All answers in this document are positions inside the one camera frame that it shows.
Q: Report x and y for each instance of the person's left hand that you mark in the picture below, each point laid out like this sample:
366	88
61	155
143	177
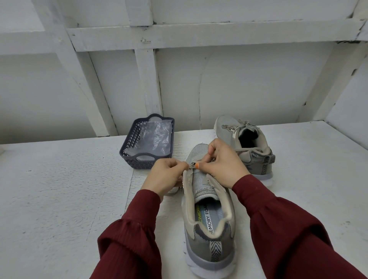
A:
164	177

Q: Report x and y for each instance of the clear plastic bag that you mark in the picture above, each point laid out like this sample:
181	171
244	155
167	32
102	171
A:
152	138

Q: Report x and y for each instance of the person's left forearm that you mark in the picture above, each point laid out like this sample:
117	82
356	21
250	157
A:
129	241

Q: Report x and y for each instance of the dark plastic lattice basket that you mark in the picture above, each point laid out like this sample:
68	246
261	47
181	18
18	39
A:
131	152

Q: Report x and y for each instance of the person's right forearm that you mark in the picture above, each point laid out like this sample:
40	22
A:
299	230

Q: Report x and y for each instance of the person's right hand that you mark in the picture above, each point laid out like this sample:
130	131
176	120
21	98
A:
227	165

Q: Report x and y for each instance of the grey mesh shoe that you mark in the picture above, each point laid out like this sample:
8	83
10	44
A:
253	146
210	235

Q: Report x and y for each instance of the grey shoelace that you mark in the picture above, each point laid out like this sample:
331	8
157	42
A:
196	164
236	126

